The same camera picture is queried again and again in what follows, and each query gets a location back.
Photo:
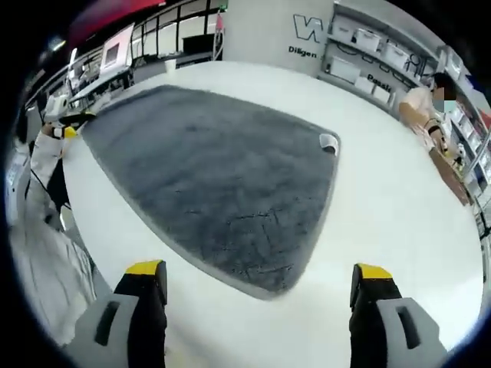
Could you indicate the grey fluffy towel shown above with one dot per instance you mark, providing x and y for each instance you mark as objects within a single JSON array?
[{"x": 215, "y": 180}]

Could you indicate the pink screen monitor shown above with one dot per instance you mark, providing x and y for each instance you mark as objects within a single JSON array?
[{"x": 117, "y": 51}]

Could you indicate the white cup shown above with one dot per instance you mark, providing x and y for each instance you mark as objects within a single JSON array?
[{"x": 170, "y": 64}]

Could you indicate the grey counter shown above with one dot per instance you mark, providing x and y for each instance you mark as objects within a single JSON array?
[{"x": 184, "y": 61}]

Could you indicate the black monitor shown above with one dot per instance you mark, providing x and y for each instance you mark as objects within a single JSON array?
[{"x": 197, "y": 43}]

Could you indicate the wooden tray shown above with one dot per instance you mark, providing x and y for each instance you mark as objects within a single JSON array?
[{"x": 449, "y": 176}]

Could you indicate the small white box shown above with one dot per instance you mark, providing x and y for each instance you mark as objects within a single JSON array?
[
  {"x": 364, "y": 85},
  {"x": 382, "y": 94}
]

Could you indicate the large white storage box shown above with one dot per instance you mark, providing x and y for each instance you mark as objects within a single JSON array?
[{"x": 345, "y": 69}]

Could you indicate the grey metal shelf unit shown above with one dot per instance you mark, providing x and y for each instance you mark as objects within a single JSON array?
[{"x": 383, "y": 63}]

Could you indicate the white lidded storage bin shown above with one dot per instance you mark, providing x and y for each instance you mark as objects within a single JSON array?
[
  {"x": 397, "y": 53},
  {"x": 368, "y": 40},
  {"x": 342, "y": 27}
]

